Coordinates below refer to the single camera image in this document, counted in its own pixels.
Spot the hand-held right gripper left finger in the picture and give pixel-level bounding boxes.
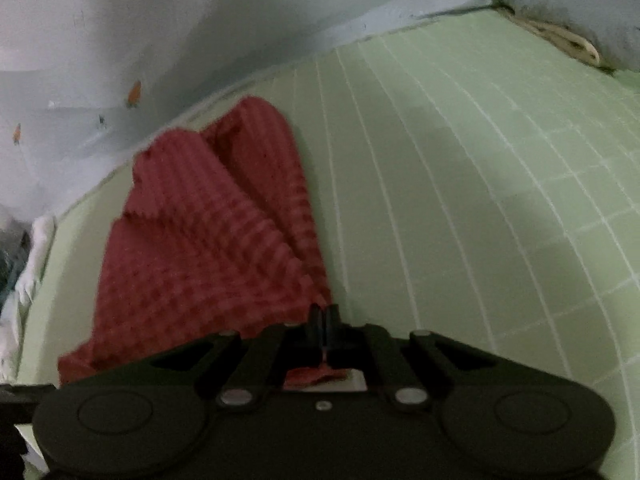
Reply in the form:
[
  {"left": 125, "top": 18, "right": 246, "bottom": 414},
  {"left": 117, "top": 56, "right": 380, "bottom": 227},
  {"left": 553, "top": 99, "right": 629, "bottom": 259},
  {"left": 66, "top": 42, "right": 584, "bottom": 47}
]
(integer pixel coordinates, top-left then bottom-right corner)
[{"left": 145, "top": 305, "right": 325, "bottom": 408}]

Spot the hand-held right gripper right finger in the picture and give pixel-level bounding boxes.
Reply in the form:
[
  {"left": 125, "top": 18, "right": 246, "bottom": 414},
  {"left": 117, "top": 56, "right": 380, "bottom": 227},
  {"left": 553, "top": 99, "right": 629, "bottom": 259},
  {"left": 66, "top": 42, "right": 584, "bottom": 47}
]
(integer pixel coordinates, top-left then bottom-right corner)
[{"left": 326, "top": 306, "right": 501, "bottom": 406}]

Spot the red checked cloth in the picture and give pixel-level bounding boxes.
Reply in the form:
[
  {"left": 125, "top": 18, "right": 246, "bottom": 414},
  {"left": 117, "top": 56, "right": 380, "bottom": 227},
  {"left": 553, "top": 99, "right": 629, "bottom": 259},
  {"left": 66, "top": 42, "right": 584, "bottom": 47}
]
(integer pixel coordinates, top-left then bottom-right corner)
[{"left": 57, "top": 96, "right": 351, "bottom": 391}]

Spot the green grid bed sheet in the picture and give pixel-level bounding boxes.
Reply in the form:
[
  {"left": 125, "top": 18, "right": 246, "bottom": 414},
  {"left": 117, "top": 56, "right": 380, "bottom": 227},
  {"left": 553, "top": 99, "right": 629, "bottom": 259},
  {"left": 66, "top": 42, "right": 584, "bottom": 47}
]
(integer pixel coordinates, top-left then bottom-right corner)
[{"left": 15, "top": 2, "right": 640, "bottom": 480}]

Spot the white cloth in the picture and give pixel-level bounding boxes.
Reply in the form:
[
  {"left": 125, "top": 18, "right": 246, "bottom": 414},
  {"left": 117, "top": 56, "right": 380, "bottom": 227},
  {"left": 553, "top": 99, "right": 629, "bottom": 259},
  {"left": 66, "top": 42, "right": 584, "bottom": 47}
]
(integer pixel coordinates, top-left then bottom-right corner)
[{"left": 0, "top": 205, "right": 57, "bottom": 381}]

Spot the dark cloth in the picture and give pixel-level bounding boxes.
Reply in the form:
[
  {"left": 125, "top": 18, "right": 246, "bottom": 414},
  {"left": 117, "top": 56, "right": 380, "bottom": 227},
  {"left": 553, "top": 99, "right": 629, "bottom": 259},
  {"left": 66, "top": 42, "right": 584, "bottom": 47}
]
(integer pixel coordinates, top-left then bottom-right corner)
[{"left": 0, "top": 227, "right": 32, "bottom": 293}]

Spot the light blue printed cloth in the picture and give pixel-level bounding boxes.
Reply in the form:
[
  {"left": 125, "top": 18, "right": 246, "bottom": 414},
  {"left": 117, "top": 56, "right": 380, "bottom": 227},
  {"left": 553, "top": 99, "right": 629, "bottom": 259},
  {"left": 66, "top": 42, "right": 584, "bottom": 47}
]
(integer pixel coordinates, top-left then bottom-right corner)
[{"left": 0, "top": 0, "right": 501, "bottom": 221}]

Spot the beige cord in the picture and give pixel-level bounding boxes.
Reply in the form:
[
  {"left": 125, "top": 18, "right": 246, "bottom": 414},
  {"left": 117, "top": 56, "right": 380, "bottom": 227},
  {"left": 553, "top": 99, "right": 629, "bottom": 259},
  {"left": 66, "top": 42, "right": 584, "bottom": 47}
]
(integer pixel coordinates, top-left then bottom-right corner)
[{"left": 509, "top": 9, "right": 602, "bottom": 67}]

